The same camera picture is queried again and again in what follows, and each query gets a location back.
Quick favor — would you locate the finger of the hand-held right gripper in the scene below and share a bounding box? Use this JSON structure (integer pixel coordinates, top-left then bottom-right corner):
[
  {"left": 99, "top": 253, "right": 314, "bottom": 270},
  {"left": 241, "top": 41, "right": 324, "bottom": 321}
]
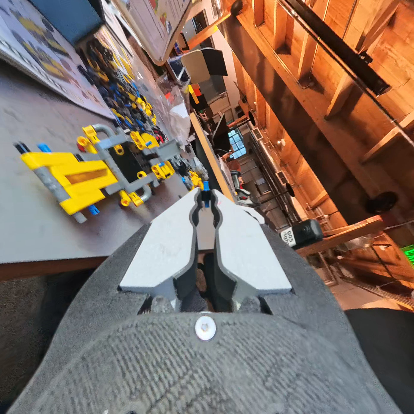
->
[{"left": 241, "top": 206, "right": 266, "bottom": 224}]

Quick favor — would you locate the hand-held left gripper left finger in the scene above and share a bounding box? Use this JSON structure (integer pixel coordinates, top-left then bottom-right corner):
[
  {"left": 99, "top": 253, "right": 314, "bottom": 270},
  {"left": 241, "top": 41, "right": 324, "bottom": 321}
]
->
[{"left": 119, "top": 188, "right": 199, "bottom": 298}]

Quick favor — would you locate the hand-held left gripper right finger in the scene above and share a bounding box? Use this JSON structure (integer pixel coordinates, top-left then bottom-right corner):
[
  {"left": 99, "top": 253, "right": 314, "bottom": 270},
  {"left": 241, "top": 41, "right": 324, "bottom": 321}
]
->
[{"left": 212, "top": 189, "right": 292, "bottom": 312}]

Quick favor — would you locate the grey desk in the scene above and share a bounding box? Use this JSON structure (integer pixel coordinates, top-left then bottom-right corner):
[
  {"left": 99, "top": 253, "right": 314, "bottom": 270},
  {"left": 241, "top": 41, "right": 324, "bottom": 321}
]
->
[{"left": 0, "top": 0, "right": 233, "bottom": 282}]

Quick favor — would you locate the dark table with wooden edge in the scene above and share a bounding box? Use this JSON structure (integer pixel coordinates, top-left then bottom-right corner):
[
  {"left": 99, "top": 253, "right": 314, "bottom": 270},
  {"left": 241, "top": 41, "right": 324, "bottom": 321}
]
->
[{"left": 189, "top": 111, "right": 238, "bottom": 202}]

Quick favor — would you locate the yellow grey brick vehicle model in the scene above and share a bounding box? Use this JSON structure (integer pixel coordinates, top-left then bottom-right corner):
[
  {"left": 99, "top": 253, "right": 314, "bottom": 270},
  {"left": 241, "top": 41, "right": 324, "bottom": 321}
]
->
[{"left": 14, "top": 124, "right": 182, "bottom": 224}]

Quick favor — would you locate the clear bag with red print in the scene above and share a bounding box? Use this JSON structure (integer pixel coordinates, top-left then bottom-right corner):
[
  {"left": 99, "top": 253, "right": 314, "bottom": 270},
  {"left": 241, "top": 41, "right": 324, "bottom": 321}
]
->
[{"left": 158, "top": 74, "right": 188, "bottom": 107}]

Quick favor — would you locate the person's black jacket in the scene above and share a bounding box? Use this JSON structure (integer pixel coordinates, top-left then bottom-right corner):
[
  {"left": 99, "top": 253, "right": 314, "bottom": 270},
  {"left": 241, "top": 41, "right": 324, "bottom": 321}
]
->
[{"left": 344, "top": 307, "right": 414, "bottom": 414}]

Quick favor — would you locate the pile of loose building pieces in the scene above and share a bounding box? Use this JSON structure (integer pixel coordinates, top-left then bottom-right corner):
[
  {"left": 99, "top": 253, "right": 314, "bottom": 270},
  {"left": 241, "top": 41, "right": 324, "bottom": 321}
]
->
[{"left": 78, "top": 39, "right": 204, "bottom": 191}]

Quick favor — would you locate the open instruction booklet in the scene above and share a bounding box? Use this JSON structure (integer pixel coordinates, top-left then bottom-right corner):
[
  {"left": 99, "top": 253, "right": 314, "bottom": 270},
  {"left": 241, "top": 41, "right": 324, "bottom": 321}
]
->
[{"left": 0, "top": 0, "right": 115, "bottom": 120}]

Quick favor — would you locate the blue cardboard kit box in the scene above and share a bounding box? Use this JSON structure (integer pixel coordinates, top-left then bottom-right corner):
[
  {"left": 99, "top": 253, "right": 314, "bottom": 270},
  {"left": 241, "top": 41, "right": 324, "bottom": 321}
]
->
[{"left": 29, "top": 0, "right": 104, "bottom": 46}]

